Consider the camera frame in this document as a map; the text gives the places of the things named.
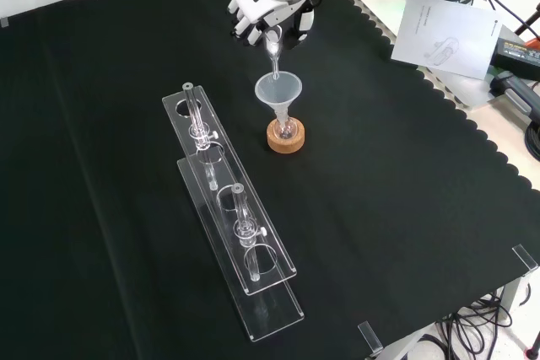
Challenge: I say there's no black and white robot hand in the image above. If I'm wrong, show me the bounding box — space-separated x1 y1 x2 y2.
226 0 325 51

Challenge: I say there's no clear plastic funnel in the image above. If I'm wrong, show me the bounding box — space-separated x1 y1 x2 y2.
254 71 304 125

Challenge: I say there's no small round-bottom glass flask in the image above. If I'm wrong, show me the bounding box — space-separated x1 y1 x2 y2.
272 109 299 140

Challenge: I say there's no clear acrylic funnel stand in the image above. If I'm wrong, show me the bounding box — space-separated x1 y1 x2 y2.
161 82 305 343

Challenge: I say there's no white printed paper sheet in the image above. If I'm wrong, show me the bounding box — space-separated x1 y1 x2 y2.
391 0 505 82

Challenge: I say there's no black bench cloth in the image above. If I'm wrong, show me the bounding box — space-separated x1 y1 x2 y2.
0 0 540 360

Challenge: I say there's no pale board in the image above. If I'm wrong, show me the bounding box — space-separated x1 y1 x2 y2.
352 0 540 111

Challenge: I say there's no black power adapter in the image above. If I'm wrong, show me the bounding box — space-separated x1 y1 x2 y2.
489 36 540 81

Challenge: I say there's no black tripod leg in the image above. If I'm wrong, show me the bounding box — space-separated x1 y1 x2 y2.
513 0 540 37

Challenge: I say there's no grey and black clamp tool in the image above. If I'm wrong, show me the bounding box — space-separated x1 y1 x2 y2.
490 72 540 126

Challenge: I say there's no clear cloth clip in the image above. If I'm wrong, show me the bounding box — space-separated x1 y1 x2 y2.
511 244 540 271
357 320 384 353

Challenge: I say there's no grey table leg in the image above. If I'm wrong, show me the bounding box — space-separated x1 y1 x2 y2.
500 274 529 328

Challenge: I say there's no cork ring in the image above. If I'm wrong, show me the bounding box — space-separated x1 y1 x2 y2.
266 117 306 153

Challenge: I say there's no black floor cable bundle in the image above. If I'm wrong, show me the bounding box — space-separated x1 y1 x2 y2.
433 286 540 360

